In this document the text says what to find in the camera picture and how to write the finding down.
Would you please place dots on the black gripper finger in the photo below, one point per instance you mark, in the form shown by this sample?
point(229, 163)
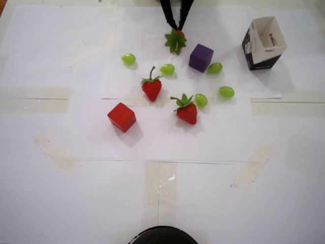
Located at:
point(186, 10)
point(168, 12)

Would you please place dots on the red plastic strawberry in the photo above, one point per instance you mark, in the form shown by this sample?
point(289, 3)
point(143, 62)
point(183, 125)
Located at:
point(151, 89)
point(187, 114)
point(175, 42)

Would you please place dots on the white and black cardboard box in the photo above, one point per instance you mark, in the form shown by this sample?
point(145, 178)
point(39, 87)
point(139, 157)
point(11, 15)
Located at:
point(266, 54)

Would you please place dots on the purple wooden cube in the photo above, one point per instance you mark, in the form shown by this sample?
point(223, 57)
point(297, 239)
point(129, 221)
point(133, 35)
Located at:
point(200, 58)

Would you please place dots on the green plastic grape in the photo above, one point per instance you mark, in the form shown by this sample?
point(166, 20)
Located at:
point(201, 99)
point(214, 68)
point(128, 59)
point(226, 92)
point(167, 69)

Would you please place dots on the red wooden cube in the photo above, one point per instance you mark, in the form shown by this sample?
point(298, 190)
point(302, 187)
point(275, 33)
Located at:
point(122, 118)

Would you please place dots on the beige masking tape strip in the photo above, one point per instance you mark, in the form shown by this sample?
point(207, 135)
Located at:
point(56, 152)
point(38, 104)
point(254, 165)
point(152, 183)
point(287, 109)

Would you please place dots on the black round object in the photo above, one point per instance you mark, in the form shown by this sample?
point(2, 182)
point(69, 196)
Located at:
point(162, 236)

